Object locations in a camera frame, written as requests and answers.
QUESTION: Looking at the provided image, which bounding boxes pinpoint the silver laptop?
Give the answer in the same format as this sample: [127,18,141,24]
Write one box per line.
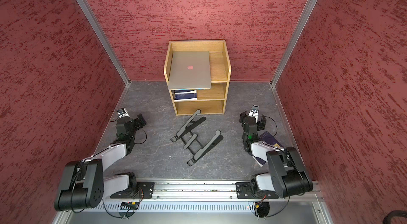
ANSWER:
[168,51,212,90]

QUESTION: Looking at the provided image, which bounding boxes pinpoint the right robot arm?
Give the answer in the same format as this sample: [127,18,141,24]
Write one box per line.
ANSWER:
[239,111,313,198]

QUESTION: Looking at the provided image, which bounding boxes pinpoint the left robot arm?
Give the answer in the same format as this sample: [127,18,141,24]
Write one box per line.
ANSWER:
[54,109,147,213]

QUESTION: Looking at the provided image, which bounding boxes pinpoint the black folding laptop stand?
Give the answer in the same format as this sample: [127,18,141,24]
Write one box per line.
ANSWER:
[170,109,224,167]

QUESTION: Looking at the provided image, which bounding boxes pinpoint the dark blue notebook on floor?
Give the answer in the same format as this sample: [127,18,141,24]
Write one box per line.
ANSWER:
[250,131,283,167]

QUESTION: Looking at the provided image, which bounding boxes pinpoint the wooden shelf unit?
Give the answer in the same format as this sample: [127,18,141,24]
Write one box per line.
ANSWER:
[164,40,232,116]

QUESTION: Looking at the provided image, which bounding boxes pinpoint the blue books on shelf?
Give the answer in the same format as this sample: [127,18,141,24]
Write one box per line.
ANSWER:
[174,89,197,102]

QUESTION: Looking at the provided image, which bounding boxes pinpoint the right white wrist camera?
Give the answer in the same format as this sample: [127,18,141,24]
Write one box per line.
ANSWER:
[248,105,259,118]

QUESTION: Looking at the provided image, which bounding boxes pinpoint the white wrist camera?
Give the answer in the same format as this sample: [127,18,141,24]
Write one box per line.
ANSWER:
[248,105,259,118]
[116,107,129,119]

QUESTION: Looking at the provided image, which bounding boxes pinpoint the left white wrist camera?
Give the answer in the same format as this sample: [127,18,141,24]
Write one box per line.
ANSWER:
[116,107,129,119]

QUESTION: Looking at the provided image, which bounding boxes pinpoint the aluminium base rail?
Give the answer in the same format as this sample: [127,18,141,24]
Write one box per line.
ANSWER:
[105,179,324,202]

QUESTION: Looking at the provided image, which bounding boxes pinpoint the right black base cable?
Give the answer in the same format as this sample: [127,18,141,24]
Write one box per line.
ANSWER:
[252,193,291,218]

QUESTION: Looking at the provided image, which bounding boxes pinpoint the black base cable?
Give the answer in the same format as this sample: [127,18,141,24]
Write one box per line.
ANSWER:
[102,188,144,219]
[252,193,291,218]

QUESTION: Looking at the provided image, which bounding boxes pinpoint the left black base cable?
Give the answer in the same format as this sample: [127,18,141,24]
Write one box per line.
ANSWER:
[102,188,144,219]

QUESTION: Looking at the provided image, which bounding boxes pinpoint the left aluminium corner post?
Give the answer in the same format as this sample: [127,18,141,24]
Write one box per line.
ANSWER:
[76,0,131,87]

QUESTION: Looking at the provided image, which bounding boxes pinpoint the aluminium corner post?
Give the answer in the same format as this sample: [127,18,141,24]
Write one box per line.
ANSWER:
[76,0,131,87]
[271,0,318,88]

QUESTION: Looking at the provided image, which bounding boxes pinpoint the right aluminium corner post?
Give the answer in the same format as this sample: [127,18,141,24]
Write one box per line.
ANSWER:
[271,0,318,88]

